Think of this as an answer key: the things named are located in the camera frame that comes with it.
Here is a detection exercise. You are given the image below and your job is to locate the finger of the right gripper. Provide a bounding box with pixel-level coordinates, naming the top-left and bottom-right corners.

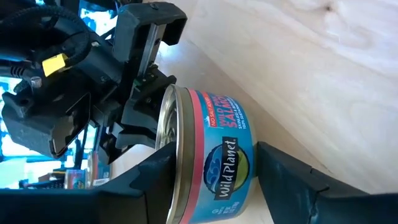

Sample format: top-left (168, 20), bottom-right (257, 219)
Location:
top-left (115, 66), bottom-right (178, 150)
top-left (113, 2), bottom-right (188, 63)

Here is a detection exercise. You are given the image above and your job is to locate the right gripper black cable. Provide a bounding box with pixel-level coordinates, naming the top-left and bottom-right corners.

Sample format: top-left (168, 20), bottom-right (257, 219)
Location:
top-left (0, 5), bottom-right (93, 68)

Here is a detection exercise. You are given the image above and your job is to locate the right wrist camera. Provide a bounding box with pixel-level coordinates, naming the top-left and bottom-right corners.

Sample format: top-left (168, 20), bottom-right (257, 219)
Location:
top-left (1, 90), bottom-right (91, 160)

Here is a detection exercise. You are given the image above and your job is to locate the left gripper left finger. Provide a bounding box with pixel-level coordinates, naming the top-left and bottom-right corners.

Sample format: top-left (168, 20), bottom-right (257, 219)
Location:
top-left (0, 141), bottom-right (178, 224)

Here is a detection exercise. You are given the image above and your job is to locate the blue pink salmon can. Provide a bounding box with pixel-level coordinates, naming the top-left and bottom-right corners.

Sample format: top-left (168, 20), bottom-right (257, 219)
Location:
top-left (154, 83), bottom-right (259, 224)
top-left (64, 169), bottom-right (87, 190)
top-left (86, 151), bottom-right (111, 188)

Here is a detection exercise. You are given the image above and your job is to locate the yellow tag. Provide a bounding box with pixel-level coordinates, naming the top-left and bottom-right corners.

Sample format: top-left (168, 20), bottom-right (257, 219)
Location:
top-left (41, 52), bottom-right (70, 78)

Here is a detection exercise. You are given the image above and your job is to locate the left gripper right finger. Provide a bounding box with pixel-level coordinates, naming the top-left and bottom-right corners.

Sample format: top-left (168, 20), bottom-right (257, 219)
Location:
top-left (256, 141), bottom-right (398, 224)

